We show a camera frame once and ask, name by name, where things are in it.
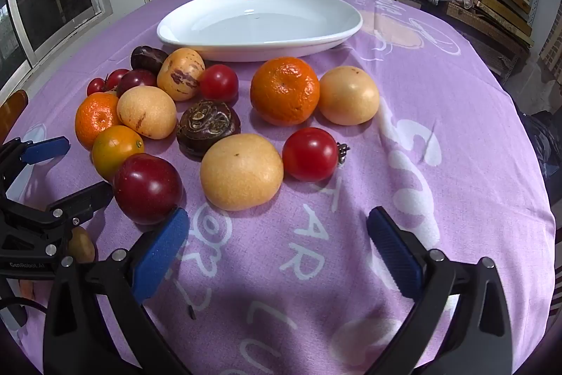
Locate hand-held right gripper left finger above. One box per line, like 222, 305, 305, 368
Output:
43, 207, 190, 375

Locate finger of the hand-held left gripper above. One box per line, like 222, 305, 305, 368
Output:
0, 135, 71, 187
46, 181, 116, 226

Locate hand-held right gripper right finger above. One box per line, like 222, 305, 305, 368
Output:
367, 206, 514, 375

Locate small brown longan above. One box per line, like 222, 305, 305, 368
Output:
67, 226, 96, 264

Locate small mandarin orange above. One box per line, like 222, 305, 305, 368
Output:
74, 92, 124, 151

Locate small smooth orange tomato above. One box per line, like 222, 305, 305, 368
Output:
91, 125, 145, 182

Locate dark red plum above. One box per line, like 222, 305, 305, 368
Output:
113, 153, 184, 225

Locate yellow pear with brown marks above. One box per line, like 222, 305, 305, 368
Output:
116, 86, 177, 140

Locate dark purple plum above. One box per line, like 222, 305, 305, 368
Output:
115, 69, 159, 98

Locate large yellow pear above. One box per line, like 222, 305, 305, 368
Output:
200, 133, 284, 212

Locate red tomato with dried stem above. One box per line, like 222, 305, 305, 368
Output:
282, 127, 351, 182

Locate dark purple passion fruit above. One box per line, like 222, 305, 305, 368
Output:
130, 45, 170, 73

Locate dark brown water chestnut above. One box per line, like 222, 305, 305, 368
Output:
176, 99, 242, 158

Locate yellow pepino melon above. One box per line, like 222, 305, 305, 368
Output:
157, 48, 206, 102

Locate yellow round pear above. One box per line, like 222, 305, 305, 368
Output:
318, 66, 380, 126

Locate large mandarin orange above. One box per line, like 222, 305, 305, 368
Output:
250, 57, 321, 127

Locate white oval plate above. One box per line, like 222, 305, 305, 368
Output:
157, 0, 363, 63

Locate wooden chair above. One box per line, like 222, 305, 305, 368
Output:
0, 89, 29, 143

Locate purple printed tablecloth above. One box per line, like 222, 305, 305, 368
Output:
0, 0, 557, 375

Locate dark cloth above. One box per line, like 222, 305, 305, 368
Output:
514, 107, 562, 182

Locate black cable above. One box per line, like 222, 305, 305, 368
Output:
0, 297, 47, 329

